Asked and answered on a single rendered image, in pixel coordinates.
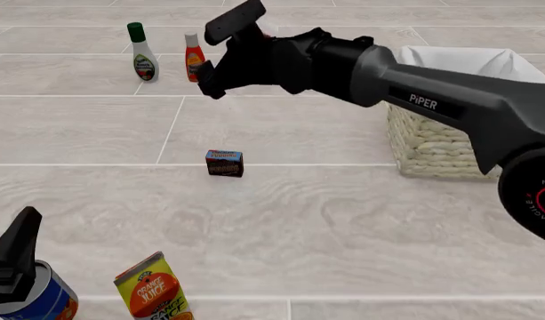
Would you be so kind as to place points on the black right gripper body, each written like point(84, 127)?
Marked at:
point(290, 66)

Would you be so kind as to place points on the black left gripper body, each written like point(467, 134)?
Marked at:
point(3, 283)

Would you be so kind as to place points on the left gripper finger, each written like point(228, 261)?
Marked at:
point(15, 240)

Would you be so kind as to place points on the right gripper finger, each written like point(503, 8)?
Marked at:
point(236, 70)
point(205, 71)

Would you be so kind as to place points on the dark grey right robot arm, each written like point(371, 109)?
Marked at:
point(436, 96)

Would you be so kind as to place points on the chocolate pudding box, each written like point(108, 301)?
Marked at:
point(225, 164)

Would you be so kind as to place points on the wicker basket with white liner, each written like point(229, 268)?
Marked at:
point(432, 146)

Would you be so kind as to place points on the red sauce bottle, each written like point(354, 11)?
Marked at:
point(194, 60)

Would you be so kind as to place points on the blue and white tin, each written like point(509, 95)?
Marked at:
point(45, 296)

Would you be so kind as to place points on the green-capped salad dressing bottle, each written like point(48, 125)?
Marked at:
point(144, 56)

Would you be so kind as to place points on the orange juice carton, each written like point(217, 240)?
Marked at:
point(154, 290)

